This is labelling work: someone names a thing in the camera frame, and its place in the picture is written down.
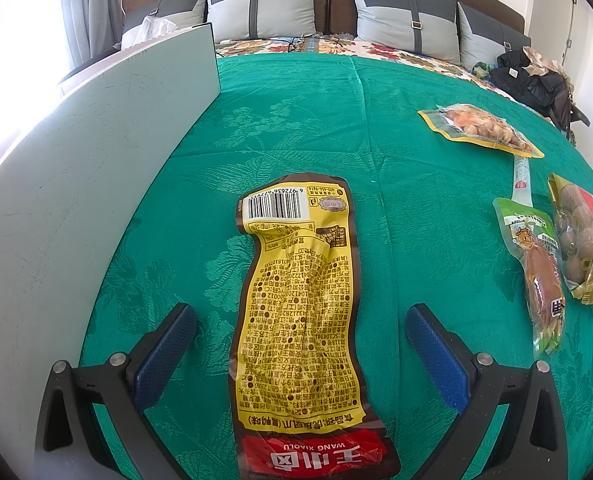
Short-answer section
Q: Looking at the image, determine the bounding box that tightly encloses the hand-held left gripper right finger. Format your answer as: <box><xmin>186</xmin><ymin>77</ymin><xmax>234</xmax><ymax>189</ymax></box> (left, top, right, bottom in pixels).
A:
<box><xmin>405</xmin><ymin>302</ymin><xmax>569</xmax><ymax>480</ymax></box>

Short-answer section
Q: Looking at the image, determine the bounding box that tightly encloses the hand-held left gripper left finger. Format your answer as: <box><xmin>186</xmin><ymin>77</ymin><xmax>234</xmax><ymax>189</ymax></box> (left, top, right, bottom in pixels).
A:
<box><xmin>35</xmin><ymin>302</ymin><xmax>198</xmax><ymax>480</ymax></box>

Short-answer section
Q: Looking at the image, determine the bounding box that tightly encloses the green drumstick packet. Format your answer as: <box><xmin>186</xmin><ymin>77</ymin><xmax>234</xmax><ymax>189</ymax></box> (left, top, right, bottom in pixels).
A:
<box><xmin>492</xmin><ymin>197</ymin><xmax>567</xmax><ymax>357</ymax></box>

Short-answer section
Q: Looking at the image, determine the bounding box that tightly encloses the yellow packet with red end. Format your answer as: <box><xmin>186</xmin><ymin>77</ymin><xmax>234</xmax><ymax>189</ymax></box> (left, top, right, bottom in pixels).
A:
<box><xmin>229</xmin><ymin>173</ymin><xmax>402</xmax><ymax>480</ymax></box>

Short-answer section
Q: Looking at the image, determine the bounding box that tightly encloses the white cardboard box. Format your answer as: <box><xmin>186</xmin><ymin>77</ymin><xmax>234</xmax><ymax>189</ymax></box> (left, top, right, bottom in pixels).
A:
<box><xmin>0</xmin><ymin>22</ymin><xmax>222</xmax><ymax>421</ymax></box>

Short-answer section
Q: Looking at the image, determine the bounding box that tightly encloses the gold packet of eggs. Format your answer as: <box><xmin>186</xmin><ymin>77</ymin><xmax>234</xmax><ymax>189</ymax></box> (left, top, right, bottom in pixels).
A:
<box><xmin>547</xmin><ymin>173</ymin><xmax>593</xmax><ymax>306</ymax></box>

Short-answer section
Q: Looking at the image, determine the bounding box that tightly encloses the sausage stick packet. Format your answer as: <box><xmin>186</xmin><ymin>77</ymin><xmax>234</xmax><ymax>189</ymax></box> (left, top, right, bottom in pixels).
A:
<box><xmin>511</xmin><ymin>155</ymin><xmax>533</xmax><ymax>202</ymax></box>

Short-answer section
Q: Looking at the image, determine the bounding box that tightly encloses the yellow-edged nut packet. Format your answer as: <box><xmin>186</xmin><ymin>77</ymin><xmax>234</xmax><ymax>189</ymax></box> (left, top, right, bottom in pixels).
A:
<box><xmin>417</xmin><ymin>103</ymin><xmax>545</xmax><ymax>160</ymax></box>

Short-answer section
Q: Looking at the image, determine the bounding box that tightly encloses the green patterned tablecloth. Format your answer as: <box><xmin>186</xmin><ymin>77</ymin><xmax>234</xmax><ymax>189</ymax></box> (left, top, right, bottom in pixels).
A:
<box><xmin>79</xmin><ymin>55</ymin><xmax>593</xmax><ymax>480</ymax></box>

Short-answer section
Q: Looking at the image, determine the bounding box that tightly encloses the black jacket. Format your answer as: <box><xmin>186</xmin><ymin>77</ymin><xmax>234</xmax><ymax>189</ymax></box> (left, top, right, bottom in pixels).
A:
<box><xmin>490</xmin><ymin>50</ymin><xmax>577</xmax><ymax>128</ymax></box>

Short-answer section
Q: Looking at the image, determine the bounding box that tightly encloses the brown leather bag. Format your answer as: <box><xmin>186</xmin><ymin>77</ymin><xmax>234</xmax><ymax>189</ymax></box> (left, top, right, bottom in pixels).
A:
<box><xmin>551</xmin><ymin>72</ymin><xmax>577</xmax><ymax>128</ymax></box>

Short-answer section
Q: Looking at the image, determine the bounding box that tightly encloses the green leafy cloth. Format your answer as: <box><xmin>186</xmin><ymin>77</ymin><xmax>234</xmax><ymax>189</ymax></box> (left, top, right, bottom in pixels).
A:
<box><xmin>471</xmin><ymin>60</ymin><xmax>497</xmax><ymax>82</ymax></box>

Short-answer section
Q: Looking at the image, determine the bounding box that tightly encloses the floral bed sheet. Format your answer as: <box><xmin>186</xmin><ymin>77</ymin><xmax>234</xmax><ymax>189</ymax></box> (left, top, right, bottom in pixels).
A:
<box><xmin>215</xmin><ymin>32</ymin><xmax>572</xmax><ymax>126</ymax></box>

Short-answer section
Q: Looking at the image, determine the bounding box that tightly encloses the beige patterned cloth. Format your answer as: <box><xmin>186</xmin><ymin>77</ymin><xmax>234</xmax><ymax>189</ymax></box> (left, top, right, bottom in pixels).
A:
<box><xmin>521</xmin><ymin>46</ymin><xmax>564</xmax><ymax>78</ymax></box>

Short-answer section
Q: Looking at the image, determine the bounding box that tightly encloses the grey two-tone pillow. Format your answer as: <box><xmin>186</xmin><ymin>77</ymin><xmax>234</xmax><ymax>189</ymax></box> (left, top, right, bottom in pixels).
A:
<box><xmin>120</xmin><ymin>0</ymin><xmax>210</xmax><ymax>51</ymax></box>
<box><xmin>206</xmin><ymin>0</ymin><xmax>322</xmax><ymax>43</ymax></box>
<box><xmin>349</xmin><ymin>0</ymin><xmax>462</xmax><ymax>63</ymax></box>
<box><xmin>457</xmin><ymin>2</ymin><xmax>527</xmax><ymax>71</ymax></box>

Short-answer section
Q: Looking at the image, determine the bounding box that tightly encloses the clear plastic bag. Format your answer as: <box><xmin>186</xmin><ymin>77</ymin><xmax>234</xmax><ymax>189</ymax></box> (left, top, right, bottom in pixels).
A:
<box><xmin>139</xmin><ymin>15</ymin><xmax>180</xmax><ymax>43</ymax></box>

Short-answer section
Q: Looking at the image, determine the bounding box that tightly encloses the white door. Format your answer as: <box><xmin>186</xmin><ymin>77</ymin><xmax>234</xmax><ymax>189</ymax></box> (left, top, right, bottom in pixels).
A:
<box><xmin>571</xmin><ymin>0</ymin><xmax>593</xmax><ymax>86</ymax></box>

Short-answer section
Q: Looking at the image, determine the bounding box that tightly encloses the grey curtain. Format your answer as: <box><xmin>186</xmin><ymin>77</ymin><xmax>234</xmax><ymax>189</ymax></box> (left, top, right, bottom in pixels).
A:
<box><xmin>59</xmin><ymin>0</ymin><xmax>124</xmax><ymax>58</ymax></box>

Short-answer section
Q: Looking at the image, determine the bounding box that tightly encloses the brown padded headboard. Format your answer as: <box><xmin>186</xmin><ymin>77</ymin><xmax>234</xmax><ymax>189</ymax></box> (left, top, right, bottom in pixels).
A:
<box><xmin>121</xmin><ymin>0</ymin><xmax>532</xmax><ymax>51</ymax></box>

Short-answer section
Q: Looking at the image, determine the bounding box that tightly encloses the thin black cable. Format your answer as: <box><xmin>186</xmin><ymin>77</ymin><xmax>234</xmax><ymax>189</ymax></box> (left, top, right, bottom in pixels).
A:
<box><xmin>221</xmin><ymin>35</ymin><xmax>327</xmax><ymax>54</ymax></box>

